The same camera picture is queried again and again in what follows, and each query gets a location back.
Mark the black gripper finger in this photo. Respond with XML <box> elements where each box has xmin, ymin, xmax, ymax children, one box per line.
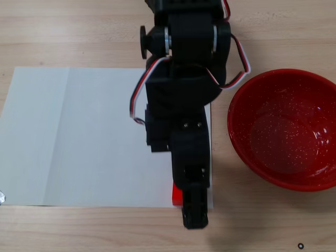
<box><xmin>180</xmin><ymin>188</ymin><xmax>190</xmax><ymax>229</ymax></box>

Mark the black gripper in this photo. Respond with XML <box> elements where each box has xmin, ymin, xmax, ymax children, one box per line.
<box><xmin>144</xmin><ymin>64</ymin><xmax>222</xmax><ymax>229</ymax></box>

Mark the red cube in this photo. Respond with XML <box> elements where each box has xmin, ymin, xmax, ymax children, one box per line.
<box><xmin>171</xmin><ymin>182</ymin><xmax>185</xmax><ymax>207</ymax></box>

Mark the red speckled bowl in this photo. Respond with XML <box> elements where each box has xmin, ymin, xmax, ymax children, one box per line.
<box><xmin>227</xmin><ymin>68</ymin><xmax>336</xmax><ymax>193</ymax></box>

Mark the white paper sheet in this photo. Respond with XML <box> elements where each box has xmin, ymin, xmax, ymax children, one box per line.
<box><xmin>0</xmin><ymin>66</ymin><xmax>215</xmax><ymax>211</ymax></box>

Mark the white red black gripper cable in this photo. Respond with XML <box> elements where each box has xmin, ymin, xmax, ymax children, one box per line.
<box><xmin>129</xmin><ymin>56</ymin><xmax>173</xmax><ymax>125</ymax></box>

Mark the white red black wrist cable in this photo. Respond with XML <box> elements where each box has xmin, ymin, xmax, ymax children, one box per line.
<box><xmin>206</xmin><ymin>0</ymin><xmax>252</xmax><ymax>91</ymax></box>

